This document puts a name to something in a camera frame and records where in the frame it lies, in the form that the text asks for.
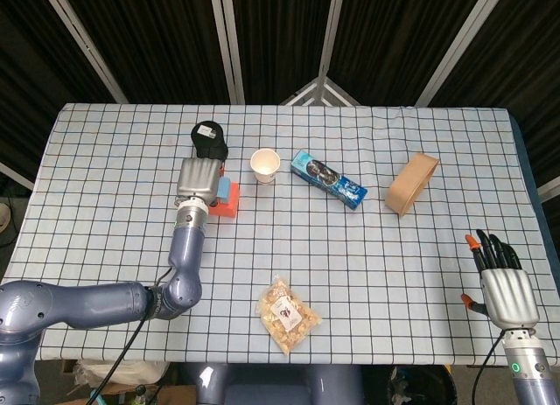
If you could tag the orange foam cube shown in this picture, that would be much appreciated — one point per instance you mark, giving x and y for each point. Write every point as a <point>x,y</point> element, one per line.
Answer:
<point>229,206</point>

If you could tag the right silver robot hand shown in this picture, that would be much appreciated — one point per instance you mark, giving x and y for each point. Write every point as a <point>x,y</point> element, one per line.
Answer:
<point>509,295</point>

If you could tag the blue foam cube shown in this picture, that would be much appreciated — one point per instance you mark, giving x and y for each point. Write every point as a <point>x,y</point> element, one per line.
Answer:
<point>225,190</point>

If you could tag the blue cookie box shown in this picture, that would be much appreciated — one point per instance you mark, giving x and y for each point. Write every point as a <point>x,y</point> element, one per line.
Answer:
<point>328,179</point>

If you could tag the blue checked tablecloth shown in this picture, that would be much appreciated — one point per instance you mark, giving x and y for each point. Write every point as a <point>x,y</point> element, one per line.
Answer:
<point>350,256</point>

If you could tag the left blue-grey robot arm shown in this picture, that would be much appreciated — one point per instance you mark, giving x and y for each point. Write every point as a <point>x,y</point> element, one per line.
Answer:
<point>87,300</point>

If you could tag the white round floor object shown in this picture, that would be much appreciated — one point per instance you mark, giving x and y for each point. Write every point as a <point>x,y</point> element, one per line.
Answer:
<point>3,214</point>

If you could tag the clear snack bag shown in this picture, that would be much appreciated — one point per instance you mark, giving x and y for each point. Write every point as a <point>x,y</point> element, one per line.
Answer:
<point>286,317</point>

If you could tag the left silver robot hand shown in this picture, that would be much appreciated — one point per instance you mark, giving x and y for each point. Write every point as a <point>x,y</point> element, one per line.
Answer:
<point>198,177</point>

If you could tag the blue-grey robot torso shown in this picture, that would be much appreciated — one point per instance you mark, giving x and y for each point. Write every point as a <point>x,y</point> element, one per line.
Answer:
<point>271,385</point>

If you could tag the black trash bin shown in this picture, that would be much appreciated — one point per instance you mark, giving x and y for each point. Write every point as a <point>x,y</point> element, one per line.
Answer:
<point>422,387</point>

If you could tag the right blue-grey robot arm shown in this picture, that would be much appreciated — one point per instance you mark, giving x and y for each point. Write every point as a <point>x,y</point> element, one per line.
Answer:
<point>531,370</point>

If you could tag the white paper cup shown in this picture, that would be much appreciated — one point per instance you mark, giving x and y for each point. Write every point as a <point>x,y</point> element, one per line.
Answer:
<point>264,165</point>

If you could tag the brown oval paper bowl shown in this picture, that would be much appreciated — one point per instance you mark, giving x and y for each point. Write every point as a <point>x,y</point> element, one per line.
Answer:
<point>407,186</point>

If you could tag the white plastic bag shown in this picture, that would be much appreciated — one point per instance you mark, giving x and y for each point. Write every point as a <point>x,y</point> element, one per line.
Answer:
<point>131,372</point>

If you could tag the black mesh pen holder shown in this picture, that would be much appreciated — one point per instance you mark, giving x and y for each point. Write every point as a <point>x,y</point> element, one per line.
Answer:
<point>210,136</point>

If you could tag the black white-framed folding screen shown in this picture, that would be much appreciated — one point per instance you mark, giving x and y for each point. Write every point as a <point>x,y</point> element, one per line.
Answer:
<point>166,37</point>

